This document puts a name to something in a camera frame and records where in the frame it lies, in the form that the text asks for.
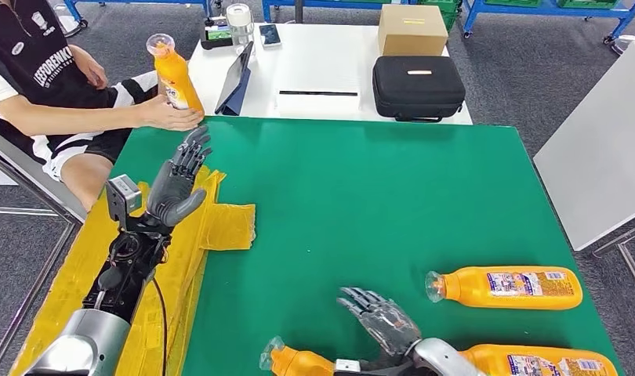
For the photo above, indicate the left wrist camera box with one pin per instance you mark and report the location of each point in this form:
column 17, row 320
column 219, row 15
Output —
column 121, row 197

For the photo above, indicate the tablet in blue cover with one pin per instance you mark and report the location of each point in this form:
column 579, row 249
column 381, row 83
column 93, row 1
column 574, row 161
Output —
column 234, row 80

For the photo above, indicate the clear glass jar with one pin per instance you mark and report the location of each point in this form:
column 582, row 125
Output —
column 239, row 23

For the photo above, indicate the white flat box black slot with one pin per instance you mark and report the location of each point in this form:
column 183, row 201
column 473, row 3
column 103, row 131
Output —
column 318, row 105

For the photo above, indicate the black handheld screen device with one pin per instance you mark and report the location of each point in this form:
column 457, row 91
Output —
column 216, row 35

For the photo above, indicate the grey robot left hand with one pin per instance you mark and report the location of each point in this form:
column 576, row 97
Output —
column 172, row 192

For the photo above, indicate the person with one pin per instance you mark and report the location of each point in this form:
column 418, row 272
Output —
column 37, row 67

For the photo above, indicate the white table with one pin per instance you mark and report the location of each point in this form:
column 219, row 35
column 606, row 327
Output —
column 322, row 54
column 598, row 150

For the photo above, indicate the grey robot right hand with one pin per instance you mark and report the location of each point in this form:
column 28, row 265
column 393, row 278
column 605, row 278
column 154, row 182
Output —
column 387, row 324

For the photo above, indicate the yellow tape patch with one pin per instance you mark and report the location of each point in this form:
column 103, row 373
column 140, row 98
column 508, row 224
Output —
column 63, row 290

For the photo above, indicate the person's right forearm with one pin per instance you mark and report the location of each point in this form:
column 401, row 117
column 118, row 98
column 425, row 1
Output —
column 68, row 119

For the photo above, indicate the green plastic crate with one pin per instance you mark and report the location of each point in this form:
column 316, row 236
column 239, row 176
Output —
column 512, row 2
column 450, row 18
column 587, row 3

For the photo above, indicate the black zip case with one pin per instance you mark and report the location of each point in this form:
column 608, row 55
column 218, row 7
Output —
column 417, row 89

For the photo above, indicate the orange detergent bottle clear cap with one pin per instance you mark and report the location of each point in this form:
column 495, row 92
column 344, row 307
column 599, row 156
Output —
column 468, row 288
column 302, row 363
column 174, row 78
column 489, row 360

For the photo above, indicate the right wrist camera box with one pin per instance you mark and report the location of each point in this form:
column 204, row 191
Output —
column 348, row 366

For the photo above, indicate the grey metal chair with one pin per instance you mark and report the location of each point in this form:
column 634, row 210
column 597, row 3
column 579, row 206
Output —
column 37, row 174

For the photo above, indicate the blue metal rack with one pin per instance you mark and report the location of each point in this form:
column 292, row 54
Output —
column 322, row 3
column 556, row 11
column 207, row 4

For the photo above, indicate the person's left hand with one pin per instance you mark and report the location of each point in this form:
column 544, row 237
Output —
column 91, row 70

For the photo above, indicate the brown cardboard box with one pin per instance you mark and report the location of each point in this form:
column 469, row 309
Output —
column 412, row 32

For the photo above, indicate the black smartphone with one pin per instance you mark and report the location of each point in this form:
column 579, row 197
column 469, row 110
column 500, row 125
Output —
column 270, row 35

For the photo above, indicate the person's right hand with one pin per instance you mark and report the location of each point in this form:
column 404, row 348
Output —
column 167, row 118

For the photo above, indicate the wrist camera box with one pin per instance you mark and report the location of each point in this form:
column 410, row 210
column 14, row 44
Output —
column 348, row 366
column 121, row 197

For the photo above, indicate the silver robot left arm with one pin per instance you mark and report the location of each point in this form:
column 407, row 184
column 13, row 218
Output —
column 89, row 337

